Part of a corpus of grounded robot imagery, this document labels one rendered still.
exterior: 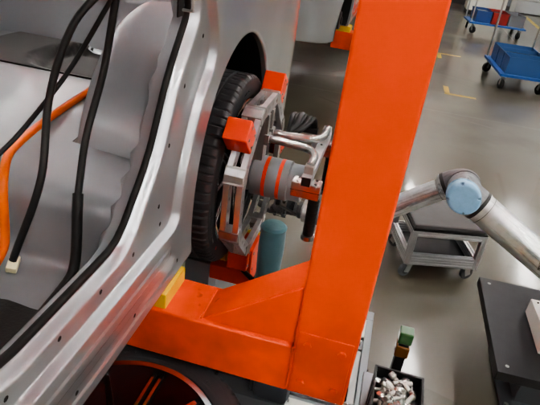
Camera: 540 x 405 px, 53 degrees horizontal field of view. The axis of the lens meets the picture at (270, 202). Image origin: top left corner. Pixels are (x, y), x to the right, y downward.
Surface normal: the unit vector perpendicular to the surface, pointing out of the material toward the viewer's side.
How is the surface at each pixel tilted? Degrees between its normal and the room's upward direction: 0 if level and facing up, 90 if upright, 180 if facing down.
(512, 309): 0
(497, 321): 0
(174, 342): 90
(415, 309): 0
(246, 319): 90
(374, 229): 90
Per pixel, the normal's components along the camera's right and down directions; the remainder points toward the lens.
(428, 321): 0.12, -0.87
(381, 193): -0.25, 0.45
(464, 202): -0.44, 0.27
